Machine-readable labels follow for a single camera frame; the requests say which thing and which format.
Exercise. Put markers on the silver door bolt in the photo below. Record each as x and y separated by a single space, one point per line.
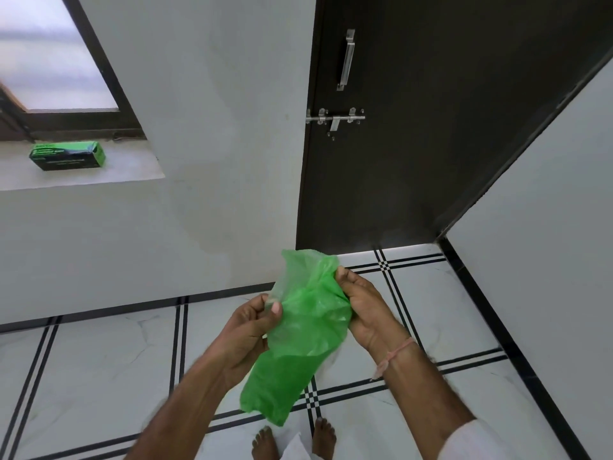
335 119

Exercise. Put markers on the person's right forearm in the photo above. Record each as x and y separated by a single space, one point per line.
426 402

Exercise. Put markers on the person's left hand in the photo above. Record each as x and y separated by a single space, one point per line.
242 340

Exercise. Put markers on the person's left forearm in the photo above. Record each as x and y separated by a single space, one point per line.
187 416

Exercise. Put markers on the person's right foot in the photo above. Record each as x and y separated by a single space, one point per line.
324 438

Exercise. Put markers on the green garbage bag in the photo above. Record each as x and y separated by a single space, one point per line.
297 330

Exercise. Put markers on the green black garbage bag box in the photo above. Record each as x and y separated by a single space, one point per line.
67 156

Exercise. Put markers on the pale thread wristband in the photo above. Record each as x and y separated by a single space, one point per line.
395 354

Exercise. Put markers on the frosted glass window pane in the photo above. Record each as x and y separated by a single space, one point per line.
48 52

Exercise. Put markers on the person's right hand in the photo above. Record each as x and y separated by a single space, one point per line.
373 320

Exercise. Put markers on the white stone window sill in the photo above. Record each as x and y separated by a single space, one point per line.
119 170

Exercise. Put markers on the dark wooden window frame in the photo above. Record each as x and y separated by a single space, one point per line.
72 122

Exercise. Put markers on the person's foot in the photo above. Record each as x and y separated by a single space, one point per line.
324 438
264 445

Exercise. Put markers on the person's left foot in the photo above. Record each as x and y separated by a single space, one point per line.
264 445

